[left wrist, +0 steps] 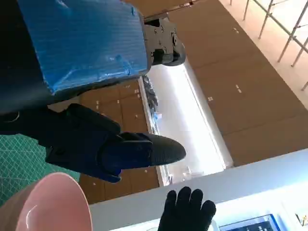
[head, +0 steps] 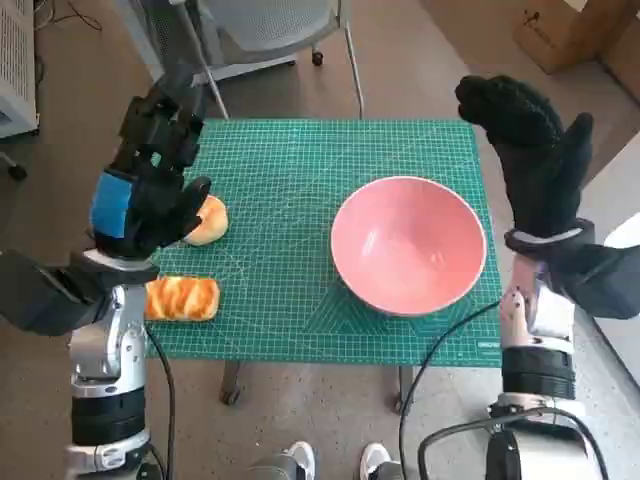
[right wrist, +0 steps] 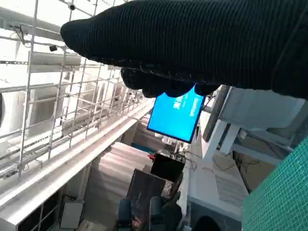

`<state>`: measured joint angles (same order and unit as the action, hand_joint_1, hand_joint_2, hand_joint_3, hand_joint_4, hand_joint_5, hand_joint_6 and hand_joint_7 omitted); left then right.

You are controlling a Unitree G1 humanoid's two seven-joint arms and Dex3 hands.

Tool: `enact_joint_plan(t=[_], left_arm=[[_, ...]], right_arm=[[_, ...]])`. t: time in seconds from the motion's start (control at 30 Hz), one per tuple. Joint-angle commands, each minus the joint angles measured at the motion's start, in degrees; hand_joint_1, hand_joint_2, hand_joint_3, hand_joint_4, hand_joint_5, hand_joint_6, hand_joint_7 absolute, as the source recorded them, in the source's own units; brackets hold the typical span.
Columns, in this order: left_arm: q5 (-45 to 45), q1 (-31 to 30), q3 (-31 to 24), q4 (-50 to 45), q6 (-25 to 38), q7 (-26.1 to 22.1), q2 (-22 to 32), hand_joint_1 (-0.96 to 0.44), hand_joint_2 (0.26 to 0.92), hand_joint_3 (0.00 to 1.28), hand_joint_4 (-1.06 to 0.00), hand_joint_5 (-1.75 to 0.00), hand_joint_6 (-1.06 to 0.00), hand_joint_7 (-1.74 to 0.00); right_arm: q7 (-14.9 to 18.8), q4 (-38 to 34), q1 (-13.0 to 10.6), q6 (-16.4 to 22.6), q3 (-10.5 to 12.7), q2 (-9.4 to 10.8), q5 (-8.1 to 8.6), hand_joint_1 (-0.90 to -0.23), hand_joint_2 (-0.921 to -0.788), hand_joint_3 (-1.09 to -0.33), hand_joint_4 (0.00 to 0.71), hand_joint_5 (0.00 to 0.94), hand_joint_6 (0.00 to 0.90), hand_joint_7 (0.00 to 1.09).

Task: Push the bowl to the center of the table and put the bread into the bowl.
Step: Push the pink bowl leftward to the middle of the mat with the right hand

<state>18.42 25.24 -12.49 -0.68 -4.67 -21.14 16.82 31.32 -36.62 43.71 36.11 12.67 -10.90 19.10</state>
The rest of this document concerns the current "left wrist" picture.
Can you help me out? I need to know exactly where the green cutting mat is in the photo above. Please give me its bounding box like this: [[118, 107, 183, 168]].
[[0, 134, 81, 207]]

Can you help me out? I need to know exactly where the white lit shelf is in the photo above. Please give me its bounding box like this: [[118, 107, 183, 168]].
[[138, 61, 234, 187]]

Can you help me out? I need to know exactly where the white desk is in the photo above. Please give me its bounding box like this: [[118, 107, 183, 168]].
[[89, 148, 308, 231]]

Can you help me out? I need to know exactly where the metal shelf frame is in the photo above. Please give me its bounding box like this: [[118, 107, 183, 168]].
[[242, 0, 308, 91]]

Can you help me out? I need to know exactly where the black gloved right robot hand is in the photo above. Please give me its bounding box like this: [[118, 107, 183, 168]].
[[157, 186, 217, 231]]

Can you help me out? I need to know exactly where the pink bowl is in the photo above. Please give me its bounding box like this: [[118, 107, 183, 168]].
[[0, 172, 93, 231]]

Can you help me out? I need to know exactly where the blue rimmed tray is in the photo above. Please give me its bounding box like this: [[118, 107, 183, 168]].
[[218, 213, 276, 231]]

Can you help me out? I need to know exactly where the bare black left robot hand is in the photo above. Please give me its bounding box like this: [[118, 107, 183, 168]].
[[0, 0, 187, 185]]

